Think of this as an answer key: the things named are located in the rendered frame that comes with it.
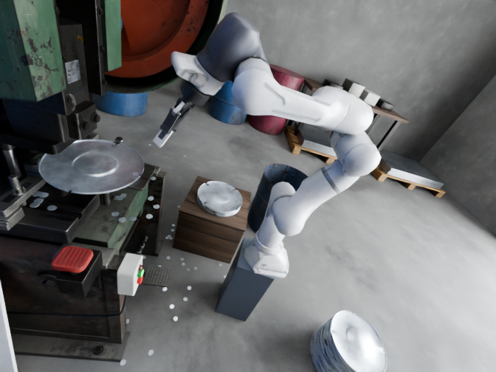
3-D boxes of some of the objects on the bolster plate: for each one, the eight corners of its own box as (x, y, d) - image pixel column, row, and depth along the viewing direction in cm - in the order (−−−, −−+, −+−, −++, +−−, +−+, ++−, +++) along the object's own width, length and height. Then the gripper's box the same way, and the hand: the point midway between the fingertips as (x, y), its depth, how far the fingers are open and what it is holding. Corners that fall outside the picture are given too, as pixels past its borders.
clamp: (52, 190, 72) (45, 164, 66) (8, 230, 59) (-5, 201, 53) (30, 186, 71) (21, 159, 65) (-19, 226, 58) (-36, 196, 52)
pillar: (23, 174, 70) (10, 133, 62) (18, 178, 68) (4, 137, 60) (15, 173, 70) (1, 131, 62) (9, 176, 68) (-7, 135, 60)
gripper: (201, 101, 54) (156, 161, 66) (218, 91, 65) (176, 144, 77) (176, 77, 52) (133, 143, 64) (198, 70, 63) (158, 128, 75)
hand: (162, 136), depth 69 cm, fingers closed
